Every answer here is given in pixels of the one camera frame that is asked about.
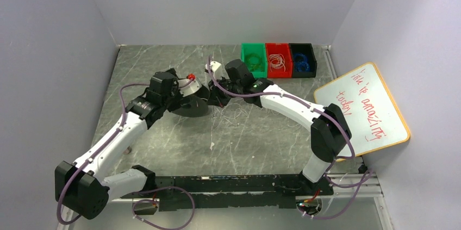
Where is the black plastic bin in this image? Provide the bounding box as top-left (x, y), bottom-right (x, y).
top-left (289, 43), bottom-right (317, 78)

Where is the pink capped small bottle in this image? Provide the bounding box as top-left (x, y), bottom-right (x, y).
top-left (122, 147), bottom-right (132, 155)

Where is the blue coiled cable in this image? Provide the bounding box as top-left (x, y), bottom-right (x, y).
top-left (292, 52), bottom-right (311, 72)

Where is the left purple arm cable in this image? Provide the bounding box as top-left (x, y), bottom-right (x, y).
top-left (55, 75), bottom-right (197, 230)

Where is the whiteboard with wooden frame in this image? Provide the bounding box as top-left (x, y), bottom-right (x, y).
top-left (314, 63), bottom-right (410, 156)

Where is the black cable spool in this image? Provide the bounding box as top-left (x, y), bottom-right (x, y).
top-left (173, 85), bottom-right (210, 117)

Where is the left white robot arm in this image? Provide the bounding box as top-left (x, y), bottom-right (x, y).
top-left (54, 69), bottom-right (200, 225)

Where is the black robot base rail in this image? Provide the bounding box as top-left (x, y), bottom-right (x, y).
top-left (123, 174), bottom-right (334, 212)

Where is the green coiled cable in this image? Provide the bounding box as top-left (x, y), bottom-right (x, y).
top-left (245, 52), bottom-right (264, 71)

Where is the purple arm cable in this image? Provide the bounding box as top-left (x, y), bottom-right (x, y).
top-left (55, 75), bottom-right (197, 230)
top-left (205, 55), bottom-right (375, 221)

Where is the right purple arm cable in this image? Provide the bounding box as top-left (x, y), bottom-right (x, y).
top-left (205, 55), bottom-right (375, 221)

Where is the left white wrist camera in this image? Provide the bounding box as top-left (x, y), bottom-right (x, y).
top-left (178, 73), bottom-right (203, 97)

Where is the green plastic bin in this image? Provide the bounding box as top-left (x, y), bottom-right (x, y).
top-left (241, 43), bottom-right (268, 78)

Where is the aluminium extrusion frame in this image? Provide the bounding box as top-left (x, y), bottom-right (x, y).
top-left (55, 172), bottom-right (395, 230)

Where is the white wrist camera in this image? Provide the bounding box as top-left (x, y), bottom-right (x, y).
top-left (204, 60), bottom-right (223, 80)
top-left (178, 73), bottom-right (203, 97)

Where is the red plastic bin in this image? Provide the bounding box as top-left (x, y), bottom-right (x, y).
top-left (265, 43), bottom-right (293, 78)

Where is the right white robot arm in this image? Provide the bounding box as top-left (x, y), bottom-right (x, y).
top-left (205, 59), bottom-right (355, 183)

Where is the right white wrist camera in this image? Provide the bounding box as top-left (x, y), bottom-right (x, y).
top-left (204, 60), bottom-right (223, 80)

